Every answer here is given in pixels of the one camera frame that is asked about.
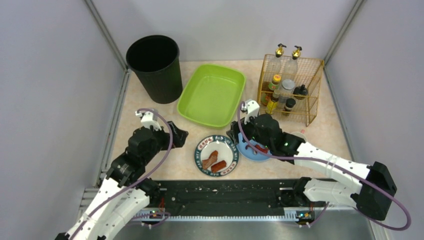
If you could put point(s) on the small brown cap bottle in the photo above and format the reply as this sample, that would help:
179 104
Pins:
272 103

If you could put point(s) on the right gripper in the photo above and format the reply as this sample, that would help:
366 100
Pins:
236 136

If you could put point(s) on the white plate with green rim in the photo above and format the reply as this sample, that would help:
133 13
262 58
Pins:
227 151

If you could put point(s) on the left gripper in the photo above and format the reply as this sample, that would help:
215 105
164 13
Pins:
178 135

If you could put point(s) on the gold wire rack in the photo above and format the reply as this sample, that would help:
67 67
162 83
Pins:
309 73

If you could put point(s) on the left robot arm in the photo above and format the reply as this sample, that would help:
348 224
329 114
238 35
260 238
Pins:
124 191

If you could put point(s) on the black lid jar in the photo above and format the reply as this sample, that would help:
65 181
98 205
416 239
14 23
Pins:
300 92

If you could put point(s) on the small dark spice bottle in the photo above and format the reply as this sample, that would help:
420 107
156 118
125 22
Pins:
288 107

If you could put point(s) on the clear glass bottle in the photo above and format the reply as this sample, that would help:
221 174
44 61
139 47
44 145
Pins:
291 66

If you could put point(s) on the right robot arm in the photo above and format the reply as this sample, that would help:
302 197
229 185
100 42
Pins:
368 188

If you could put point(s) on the blue plate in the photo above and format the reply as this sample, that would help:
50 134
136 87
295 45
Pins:
245 149

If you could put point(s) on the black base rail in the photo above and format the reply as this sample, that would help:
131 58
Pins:
232 200

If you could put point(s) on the green plastic basin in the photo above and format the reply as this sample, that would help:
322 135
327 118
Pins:
211 95

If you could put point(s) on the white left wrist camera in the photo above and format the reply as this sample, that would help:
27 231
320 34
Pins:
148 120

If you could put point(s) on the red sausage piece on plate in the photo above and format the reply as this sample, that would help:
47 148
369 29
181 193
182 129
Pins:
218 166

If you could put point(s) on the red sausage on blue plate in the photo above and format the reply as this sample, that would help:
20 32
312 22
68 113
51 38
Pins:
261 149

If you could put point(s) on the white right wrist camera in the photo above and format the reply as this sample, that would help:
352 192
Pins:
251 108

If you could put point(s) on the brown meat piece left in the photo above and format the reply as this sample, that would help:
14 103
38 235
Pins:
213 157

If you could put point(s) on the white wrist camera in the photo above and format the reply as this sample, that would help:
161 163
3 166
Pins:
251 108
148 120

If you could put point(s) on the black plastic trash bin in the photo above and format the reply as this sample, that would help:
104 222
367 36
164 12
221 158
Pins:
155 61

